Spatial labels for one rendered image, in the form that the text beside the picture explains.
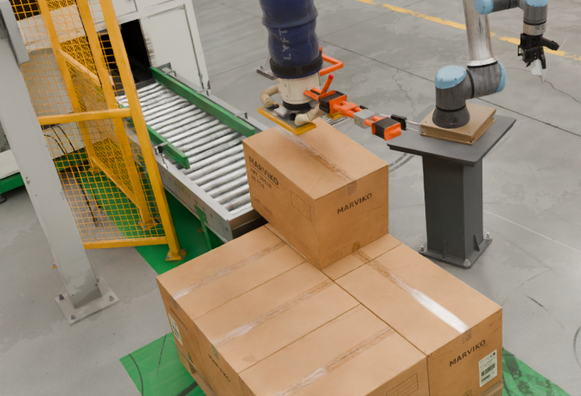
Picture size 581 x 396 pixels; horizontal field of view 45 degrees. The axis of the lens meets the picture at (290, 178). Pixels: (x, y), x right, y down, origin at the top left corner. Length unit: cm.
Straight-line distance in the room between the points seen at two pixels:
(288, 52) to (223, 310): 112
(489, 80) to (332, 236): 114
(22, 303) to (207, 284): 159
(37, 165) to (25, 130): 20
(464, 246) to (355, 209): 102
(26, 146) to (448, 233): 226
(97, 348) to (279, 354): 142
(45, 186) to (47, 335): 86
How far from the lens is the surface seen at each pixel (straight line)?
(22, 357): 415
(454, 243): 401
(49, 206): 394
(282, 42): 295
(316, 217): 300
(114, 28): 381
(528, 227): 434
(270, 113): 316
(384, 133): 261
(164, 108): 515
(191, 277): 332
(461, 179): 375
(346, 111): 280
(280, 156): 322
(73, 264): 414
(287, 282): 316
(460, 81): 357
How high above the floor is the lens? 250
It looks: 30 degrees down
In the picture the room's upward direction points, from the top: 10 degrees counter-clockwise
